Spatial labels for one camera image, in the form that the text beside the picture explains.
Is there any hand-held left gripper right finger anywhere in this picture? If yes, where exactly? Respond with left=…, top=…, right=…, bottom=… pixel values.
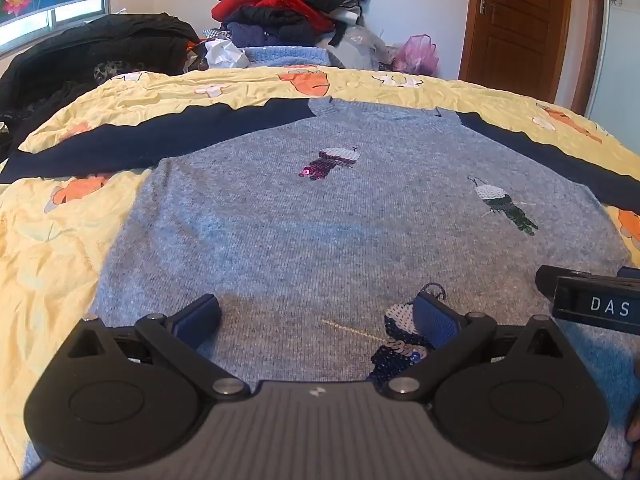
left=382, top=293, right=576, bottom=402

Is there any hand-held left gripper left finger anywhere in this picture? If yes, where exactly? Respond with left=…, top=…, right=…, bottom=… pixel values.
left=67, top=294, right=251, bottom=402

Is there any grey sweater with navy sleeves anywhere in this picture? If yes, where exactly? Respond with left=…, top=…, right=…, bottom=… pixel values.
left=0, top=97, right=640, bottom=480

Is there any yellow printed bed sheet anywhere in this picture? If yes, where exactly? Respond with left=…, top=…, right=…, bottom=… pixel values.
left=0, top=65, right=640, bottom=480

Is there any white cabinet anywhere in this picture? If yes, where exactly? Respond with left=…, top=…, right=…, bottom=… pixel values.
left=585, top=0, right=640, bottom=128

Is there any brown wooden door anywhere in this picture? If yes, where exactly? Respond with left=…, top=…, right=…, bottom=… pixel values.
left=459, top=0, right=574, bottom=104

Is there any pink plastic bag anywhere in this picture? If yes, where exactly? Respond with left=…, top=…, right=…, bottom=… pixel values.
left=392, top=34, right=440, bottom=77

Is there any white crumpled plastic bag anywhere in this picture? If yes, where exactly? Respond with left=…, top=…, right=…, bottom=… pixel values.
left=204, top=39, right=250, bottom=70

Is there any light blue knit garment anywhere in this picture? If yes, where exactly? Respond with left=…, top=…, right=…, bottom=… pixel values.
left=240, top=46, right=332, bottom=69

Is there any clear plastic bag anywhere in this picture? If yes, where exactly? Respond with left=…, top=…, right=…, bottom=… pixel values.
left=327, top=24, right=396, bottom=71

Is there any black jacket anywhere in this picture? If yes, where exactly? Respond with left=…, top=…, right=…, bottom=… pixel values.
left=0, top=12, right=203, bottom=158

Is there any navy garment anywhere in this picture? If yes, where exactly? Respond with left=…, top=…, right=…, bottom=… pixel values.
left=221, top=6, right=321, bottom=48

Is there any window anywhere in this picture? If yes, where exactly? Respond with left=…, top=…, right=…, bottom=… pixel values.
left=0, top=0, right=112, bottom=56

